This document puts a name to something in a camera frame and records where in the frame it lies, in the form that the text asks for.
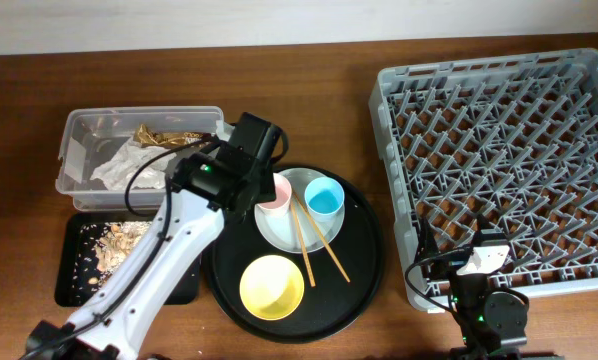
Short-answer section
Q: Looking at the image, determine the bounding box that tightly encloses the round black serving tray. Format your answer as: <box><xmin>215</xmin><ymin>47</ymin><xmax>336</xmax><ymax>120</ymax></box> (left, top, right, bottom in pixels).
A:
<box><xmin>201</xmin><ymin>168</ymin><xmax>384</xmax><ymax>343</ymax></box>

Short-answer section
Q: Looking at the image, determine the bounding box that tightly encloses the left wooden chopstick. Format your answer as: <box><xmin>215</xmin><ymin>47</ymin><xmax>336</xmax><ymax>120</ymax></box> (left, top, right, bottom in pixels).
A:
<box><xmin>290</xmin><ymin>200</ymin><xmax>316</xmax><ymax>288</ymax></box>

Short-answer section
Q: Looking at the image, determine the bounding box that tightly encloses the right wooden chopstick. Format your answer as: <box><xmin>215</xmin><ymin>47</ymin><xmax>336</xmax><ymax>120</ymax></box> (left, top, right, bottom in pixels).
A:
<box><xmin>292</xmin><ymin>190</ymin><xmax>351</xmax><ymax>283</ymax></box>

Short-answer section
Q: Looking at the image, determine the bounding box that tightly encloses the wooden chopstick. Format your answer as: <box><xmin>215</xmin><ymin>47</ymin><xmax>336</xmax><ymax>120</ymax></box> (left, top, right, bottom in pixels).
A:
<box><xmin>290</xmin><ymin>200</ymin><xmax>316</xmax><ymax>288</ymax></box>
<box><xmin>292</xmin><ymin>190</ymin><xmax>351</xmax><ymax>283</ymax></box>

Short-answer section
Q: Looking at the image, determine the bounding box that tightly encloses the clear plastic bin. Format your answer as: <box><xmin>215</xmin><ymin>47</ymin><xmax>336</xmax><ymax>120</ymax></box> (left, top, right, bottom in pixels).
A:
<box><xmin>55</xmin><ymin>106</ymin><xmax>233</xmax><ymax>212</ymax></box>

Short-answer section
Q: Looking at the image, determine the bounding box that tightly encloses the blue plastic cup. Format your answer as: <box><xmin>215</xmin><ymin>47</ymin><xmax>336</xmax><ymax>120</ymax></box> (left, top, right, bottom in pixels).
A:
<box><xmin>304</xmin><ymin>177</ymin><xmax>345</xmax><ymax>222</ymax></box>

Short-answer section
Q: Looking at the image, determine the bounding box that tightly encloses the pink plastic cup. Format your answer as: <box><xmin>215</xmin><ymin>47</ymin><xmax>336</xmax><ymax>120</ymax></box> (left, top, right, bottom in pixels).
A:
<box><xmin>257</xmin><ymin>173</ymin><xmax>292</xmax><ymax>217</ymax></box>

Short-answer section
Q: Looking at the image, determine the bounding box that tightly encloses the food scraps and rice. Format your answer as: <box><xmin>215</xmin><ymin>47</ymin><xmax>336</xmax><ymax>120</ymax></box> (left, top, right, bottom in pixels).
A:
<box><xmin>77</xmin><ymin>221</ymin><xmax>151</xmax><ymax>292</ymax></box>

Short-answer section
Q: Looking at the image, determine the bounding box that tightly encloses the yellow bowl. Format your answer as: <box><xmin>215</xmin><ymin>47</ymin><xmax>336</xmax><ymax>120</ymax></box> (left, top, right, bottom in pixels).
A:
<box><xmin>239</xmin><ymin>255</ymin><xmax>305</xmax><ymax>321</ymax></box>

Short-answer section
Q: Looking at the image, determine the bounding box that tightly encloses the grey dishwasher rack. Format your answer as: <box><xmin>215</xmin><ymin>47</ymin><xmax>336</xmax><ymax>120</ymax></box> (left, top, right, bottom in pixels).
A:
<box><xmin>369</xmin><ymin>48</ymin><xmax>598</xmax><ymax>312</ymax></box>

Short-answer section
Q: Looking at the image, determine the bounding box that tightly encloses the light grey plate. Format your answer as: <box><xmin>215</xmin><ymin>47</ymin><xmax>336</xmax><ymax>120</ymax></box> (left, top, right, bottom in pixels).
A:
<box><xmin>254</xmin><ymin>167</ymin><xmax>345</xmax><ymax>254</ymax></box>

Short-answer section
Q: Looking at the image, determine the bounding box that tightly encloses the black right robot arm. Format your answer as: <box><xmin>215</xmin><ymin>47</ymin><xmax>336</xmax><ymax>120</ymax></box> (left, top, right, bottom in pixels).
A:
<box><xmin>416</xmin><ymin>215</ymin><xmax>529</xmax><ymax>359</ymax></box>

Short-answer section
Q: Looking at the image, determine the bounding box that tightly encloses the crumpled white tissue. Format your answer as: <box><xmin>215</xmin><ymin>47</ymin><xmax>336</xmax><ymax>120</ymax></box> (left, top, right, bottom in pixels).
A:
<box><xmin>90</xmin><ymin>139</ymin><xmax>176</xmax><ymax>191</ymax></box>

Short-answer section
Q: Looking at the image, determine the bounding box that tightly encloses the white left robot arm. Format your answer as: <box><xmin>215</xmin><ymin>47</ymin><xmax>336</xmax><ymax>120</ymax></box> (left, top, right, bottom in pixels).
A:
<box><xmin>23</xmin><ymin>113</ymin><xmax>289</xmax><ymax>359</ymax></box>

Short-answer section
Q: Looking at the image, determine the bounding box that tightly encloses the gold snack wrapper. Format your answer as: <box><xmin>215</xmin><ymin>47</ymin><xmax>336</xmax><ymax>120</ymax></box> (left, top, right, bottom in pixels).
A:
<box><xmin>133</xmin><ymin>124</ymin><xmax>212</xmax><ymax>149</ymax></box>

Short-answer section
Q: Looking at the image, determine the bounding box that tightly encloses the rectangular black tray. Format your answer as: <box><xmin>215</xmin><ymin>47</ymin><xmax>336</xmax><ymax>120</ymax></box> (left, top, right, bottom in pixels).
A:
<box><xmin>54</xmin><ymin>212</ymin><xmax>203</xmax><ymax>308</ymax></box>

